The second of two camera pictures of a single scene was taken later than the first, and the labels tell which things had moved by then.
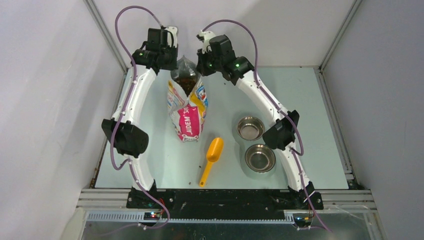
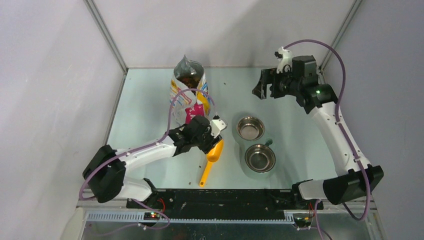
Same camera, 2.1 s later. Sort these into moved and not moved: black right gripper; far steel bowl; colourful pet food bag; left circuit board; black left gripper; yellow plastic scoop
Moved: black left gripper; black right gripper
Not moved: left circuit board; far steel bowl; colourful pet food bag; yellow plastic scoop
